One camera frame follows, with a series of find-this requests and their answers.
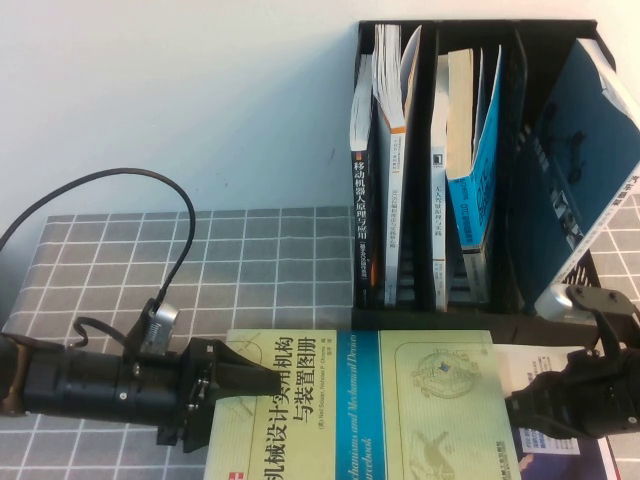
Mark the yellow-green mechanical design book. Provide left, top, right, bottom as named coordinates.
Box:
left=202, top=327, right=522, bottom=480

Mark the light blue cover book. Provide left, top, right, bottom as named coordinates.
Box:
left=446, top=44, right=504, bottom=305

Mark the black plastic book stand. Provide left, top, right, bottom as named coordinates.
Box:
left=351, top=19, right=620, bottom=347

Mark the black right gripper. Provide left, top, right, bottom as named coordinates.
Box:
left=504, top=344, right=640, bottom=441

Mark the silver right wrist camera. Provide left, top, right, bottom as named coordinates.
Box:
left=533, top=283, right=640, bottom=354

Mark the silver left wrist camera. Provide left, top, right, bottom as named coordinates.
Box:
left=124, top=297, right=180, bottom=357

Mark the thin black cable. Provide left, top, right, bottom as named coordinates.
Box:
left=72, top=317, right=127, bottom=352

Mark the white book with orange stripe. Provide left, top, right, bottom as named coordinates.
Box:
left=372, top=23, right=423, bottom=309

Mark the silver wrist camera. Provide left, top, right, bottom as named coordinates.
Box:
left=533, top=283, right=640, bottom=354
left=124, top=297, right=180, bottom=357

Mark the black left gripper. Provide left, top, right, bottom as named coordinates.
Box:
left=122, top=338, right=282, bottom=454

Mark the thin white-spine book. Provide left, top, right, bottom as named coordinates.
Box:
left=430, top=53, right=451, bottom=312

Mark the white magazine with man portrait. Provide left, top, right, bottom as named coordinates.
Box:
left=492, top=342, right=622, bottom=480

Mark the large dark blue book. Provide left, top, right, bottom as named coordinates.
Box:
left=514, top=38, right=640, bottom=309

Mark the black-spine robot book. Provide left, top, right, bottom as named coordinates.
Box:
left=351, top=53, right=376, bottom=309

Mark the grey checkered tablecloth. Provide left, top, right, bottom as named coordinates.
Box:
left=0, top=192, right=640, bottom=480

